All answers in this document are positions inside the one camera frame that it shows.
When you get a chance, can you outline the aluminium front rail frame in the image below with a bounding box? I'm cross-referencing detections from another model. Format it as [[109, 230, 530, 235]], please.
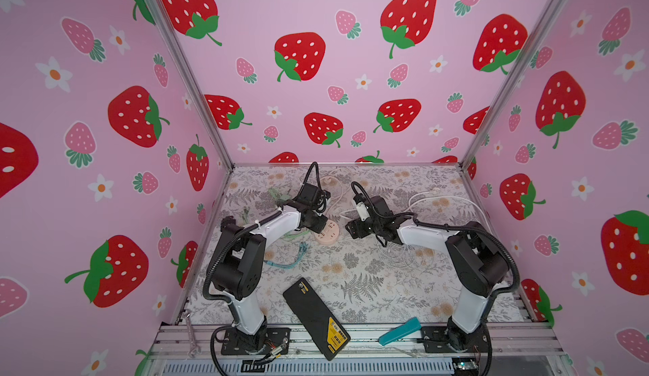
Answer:
[[141, 322, 576, 375]]

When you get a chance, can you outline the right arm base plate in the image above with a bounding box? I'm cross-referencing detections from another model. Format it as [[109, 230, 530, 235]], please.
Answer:
[[417, 326, 491, 354]]

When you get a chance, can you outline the pink socket power cable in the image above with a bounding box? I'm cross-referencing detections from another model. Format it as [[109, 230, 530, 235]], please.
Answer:
[[318, 172, 366, 220]]

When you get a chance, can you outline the white power strip cable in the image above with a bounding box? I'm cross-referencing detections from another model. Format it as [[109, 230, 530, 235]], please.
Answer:
[[405, 189, 500, 255]]

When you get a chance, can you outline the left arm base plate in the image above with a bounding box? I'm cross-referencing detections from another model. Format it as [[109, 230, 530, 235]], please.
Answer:
[[221, 327, 291, 356]]

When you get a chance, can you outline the black rectangular case yellow label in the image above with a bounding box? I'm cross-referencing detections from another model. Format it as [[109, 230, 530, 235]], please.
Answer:
[[282, 278, 351, 361]]

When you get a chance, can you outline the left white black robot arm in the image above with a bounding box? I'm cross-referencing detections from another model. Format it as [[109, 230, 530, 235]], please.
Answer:
[[202, 183, 331, 351]]

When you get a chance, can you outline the round pink power socket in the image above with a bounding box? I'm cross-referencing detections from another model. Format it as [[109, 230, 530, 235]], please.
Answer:
[[314, 220, 341, 246]]

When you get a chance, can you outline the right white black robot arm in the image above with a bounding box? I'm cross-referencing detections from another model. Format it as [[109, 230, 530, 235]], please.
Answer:
[[346, 194, 521, 352]]

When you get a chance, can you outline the teal plastic handle tool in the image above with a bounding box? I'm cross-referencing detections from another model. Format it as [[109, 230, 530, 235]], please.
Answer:
[[378, 318, 422, 347]]

